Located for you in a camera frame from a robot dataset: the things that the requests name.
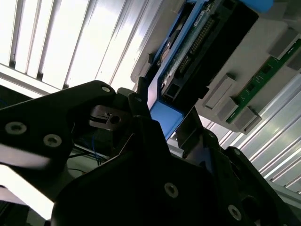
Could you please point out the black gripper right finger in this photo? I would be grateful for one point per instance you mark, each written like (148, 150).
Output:
(237, 169)

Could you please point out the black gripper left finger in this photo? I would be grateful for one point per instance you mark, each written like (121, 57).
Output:
(35, 117)

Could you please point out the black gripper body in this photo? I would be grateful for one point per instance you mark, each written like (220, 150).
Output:
(113, 200)

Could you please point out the hard disk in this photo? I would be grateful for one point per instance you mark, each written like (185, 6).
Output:
(211, 58)

